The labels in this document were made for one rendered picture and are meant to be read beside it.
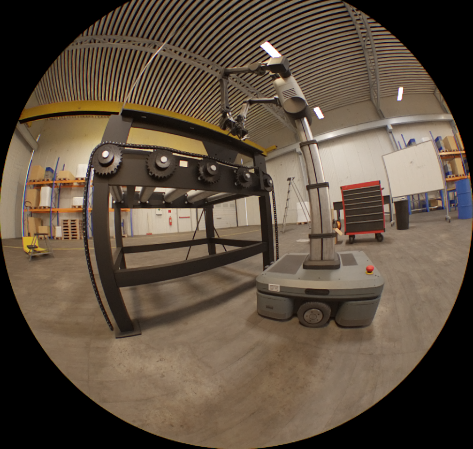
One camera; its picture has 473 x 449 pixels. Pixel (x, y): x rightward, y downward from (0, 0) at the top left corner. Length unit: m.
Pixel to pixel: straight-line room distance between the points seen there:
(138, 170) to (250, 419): 1.05
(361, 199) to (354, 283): 1.91
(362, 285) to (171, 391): 0.78
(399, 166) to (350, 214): 2.79
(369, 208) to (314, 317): 2.00
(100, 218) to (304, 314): 1.00
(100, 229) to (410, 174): 5.17
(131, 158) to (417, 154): 5.16
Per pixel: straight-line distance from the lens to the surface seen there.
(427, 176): 4.73
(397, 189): 4.69
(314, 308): 0.70
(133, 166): 0.78
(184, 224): 10.40
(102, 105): 8.74
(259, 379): 0.60
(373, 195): 2.50
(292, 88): 1.09
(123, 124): 0.91
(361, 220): 2.46
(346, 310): 0.72
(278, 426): 0.55
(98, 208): 0.72
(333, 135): 11.13
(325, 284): 0.65
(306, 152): 0.85
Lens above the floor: 0.54
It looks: 3 degrees up
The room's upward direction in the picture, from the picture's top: 4 degrees counter-clockwise
